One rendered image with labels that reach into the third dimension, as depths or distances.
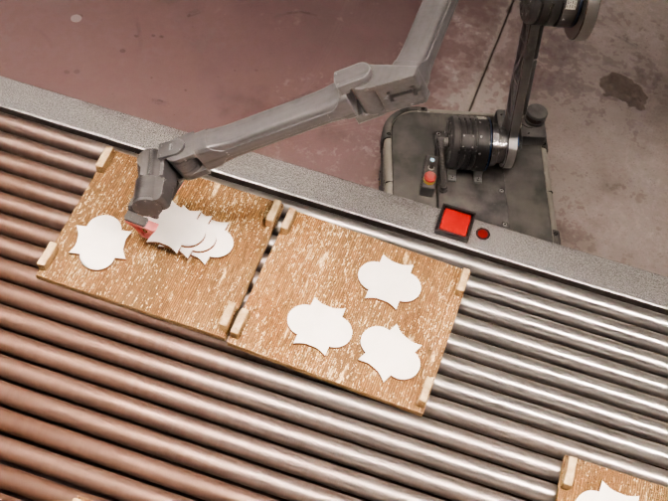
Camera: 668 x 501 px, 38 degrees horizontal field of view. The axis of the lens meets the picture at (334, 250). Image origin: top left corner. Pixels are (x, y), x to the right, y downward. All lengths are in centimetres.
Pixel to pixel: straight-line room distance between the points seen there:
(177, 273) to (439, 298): 54
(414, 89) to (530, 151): 151
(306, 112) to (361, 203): 43
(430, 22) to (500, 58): 203
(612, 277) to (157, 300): 97
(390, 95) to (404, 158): 136
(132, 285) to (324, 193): 48
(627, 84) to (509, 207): 100
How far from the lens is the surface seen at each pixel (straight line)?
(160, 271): 205
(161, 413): 192
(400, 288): 204
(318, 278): 204
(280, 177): 221
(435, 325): 202
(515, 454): 196
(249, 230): 210
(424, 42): 181
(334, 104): 179
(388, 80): 176
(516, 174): 319
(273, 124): 182
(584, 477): 196
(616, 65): 398
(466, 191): 308
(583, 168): 360
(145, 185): 189
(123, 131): 230
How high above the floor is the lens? 268
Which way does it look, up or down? 57 degrees down
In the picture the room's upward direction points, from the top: 9 degrees clockwise
